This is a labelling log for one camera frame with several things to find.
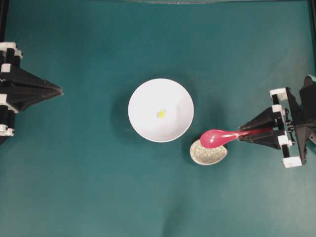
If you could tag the speckled ceramic spoon rest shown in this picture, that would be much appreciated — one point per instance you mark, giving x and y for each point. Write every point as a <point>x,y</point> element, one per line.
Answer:
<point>206,156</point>

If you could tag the pink plastic spoon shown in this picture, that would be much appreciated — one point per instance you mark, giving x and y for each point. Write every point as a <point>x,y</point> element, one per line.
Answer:
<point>215,138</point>

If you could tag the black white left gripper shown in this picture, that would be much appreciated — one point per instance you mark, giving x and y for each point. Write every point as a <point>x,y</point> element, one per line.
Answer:
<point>14,101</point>

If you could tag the black frame rail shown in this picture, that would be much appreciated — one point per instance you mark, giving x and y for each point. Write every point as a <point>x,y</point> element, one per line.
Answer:
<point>312,15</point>
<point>4,4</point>

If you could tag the yellow hexagonal prism block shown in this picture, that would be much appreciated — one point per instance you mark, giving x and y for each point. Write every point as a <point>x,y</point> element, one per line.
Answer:
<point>161,114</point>

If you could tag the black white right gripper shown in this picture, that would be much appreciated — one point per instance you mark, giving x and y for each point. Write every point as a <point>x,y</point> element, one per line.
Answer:
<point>286,108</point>

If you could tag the black right frame rail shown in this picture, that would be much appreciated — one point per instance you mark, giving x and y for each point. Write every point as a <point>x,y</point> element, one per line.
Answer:
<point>312,15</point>

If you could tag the white round bowl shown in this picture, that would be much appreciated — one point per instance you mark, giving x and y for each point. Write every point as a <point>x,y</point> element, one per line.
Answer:
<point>153,96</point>

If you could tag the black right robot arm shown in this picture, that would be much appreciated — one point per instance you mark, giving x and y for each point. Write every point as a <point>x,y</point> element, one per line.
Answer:
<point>308,103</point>

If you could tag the black left frame rail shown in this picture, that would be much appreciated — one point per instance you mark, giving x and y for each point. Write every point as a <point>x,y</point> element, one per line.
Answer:
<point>4,4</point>

